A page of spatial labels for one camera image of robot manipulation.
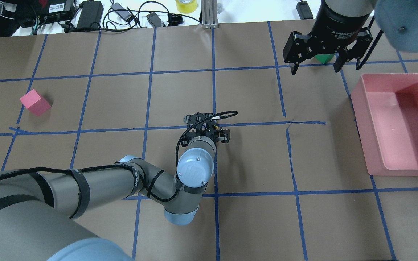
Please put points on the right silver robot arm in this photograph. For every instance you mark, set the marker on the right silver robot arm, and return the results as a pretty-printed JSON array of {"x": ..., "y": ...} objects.
[{"x": 352, "y": 28}]

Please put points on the aluminium frame post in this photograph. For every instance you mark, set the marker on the aluminium frame post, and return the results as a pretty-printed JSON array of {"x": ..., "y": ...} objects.
[{"x": 209, "y": 14}]

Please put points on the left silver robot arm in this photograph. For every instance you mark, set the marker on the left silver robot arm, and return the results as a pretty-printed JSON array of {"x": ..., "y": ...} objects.
[{"x": 39, "y": 206}]

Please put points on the black small power brick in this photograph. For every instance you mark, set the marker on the black small power brick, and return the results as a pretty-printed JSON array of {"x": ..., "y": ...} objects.
[{"x": 304, "y": 11}]

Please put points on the black power adapter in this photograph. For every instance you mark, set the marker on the black power adapter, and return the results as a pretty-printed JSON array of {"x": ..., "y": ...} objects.
[{"x": 90, "y": 14}]

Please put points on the green cube by bin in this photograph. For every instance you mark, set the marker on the green cube by bin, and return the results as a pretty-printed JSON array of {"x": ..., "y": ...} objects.
[{"x": 324, "y": 58}]

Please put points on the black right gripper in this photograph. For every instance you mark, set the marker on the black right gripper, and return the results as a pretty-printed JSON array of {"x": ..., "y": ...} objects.
[{"x": 341, "y": 21}]

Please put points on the yellow tape roll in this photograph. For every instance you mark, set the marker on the yellow tape roll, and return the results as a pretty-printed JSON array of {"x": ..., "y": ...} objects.
[{"x": 186, "y": 6}]

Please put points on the pink plastic bin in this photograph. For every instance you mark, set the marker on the pink plastic bin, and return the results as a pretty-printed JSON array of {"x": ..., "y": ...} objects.
[{"x": 386, "y": 111}]

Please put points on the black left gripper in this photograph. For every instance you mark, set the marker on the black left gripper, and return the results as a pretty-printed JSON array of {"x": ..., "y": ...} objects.
[{"x": 225, "y": 136}]

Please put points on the pink cube near centre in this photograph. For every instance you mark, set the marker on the pink cube near centre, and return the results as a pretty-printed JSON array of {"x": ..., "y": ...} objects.
[{"x": 35, "y": 103}]

